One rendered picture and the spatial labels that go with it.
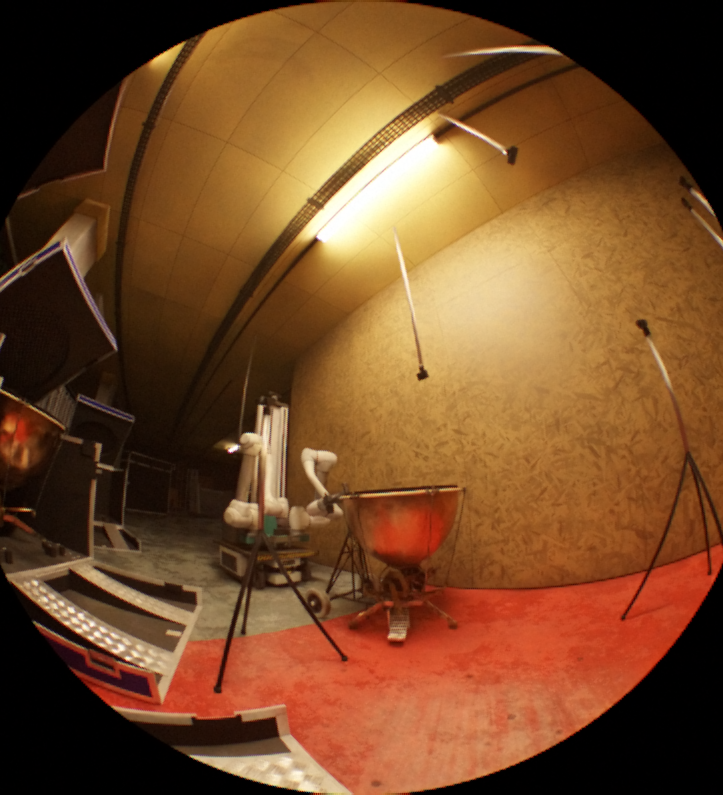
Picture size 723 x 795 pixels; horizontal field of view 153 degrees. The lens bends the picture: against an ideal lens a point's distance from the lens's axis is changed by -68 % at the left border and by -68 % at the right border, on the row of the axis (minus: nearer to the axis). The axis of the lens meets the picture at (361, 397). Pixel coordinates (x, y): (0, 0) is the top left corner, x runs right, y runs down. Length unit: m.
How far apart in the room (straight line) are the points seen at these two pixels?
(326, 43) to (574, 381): 2.99
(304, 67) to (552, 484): 3.41
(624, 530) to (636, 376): 0.95
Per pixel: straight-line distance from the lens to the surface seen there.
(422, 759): 0.89
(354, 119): 2.55
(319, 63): 2.54
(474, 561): 2.16
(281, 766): 0.85
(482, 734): 0.95
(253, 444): 2.15
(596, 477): 1.92
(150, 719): 0.86
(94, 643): 1.31
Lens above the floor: 0.72
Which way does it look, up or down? 23 degrees up
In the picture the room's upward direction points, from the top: 2 degrees counter-clockwise
